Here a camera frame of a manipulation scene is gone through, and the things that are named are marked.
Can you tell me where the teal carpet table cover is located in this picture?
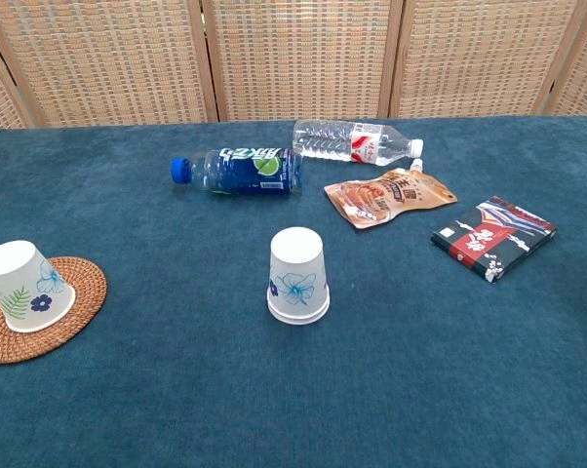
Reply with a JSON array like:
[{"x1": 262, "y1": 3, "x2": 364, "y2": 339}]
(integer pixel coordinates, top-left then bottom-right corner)
[{"x1": 0, "y1": 114, "x2": 587, "y2": 468}]

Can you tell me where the white floral paper cup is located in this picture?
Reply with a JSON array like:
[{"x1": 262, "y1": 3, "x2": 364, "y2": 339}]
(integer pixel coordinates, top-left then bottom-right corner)
[
  {"x1": 0, "y1": 239, "x2": 76, "y2": 334},
  {"x1": 266, "y1": 226, "x2": 332, "y2": 319},
  {"x1": 267, "y1": 300, "x2": 331, "y2": 327}
]

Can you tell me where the brown spouted snack pouch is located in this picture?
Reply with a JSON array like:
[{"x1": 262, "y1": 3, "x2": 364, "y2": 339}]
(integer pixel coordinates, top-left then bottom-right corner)
[{"x1": 323, "y1": 157, "x2": 458, "y2": 230}]

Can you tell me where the woven bamboo folding screen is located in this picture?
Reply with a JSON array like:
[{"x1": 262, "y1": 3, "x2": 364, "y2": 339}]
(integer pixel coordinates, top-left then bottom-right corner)
[{"x1": 0, "y1": 0, "x2": 587, "y2": 132}]

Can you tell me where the blue sports drink bottle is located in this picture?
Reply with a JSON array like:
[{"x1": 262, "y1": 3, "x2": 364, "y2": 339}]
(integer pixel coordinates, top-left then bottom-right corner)
[{"x1": 170, "y1": 147, "x2": 304, "y2": 198}]

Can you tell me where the dark printed flat box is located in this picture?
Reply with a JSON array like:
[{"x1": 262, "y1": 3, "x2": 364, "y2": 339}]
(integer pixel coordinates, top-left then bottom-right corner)
[{"x1": 430, "y1": 195, "x2": 558, "y2": 285}]

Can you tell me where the round woven rattan coaster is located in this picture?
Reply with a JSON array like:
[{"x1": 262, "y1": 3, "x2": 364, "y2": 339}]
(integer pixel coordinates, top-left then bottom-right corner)
[{"x1": 0, "y1": 256, "x2": 108, "y2": 366}]

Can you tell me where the clear plastic water bottle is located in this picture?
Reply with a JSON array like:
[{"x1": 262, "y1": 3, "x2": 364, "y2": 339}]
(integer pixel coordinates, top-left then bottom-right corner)
[{"x1": 292, "y1": 118, "x2": 425, "y2": 166}]

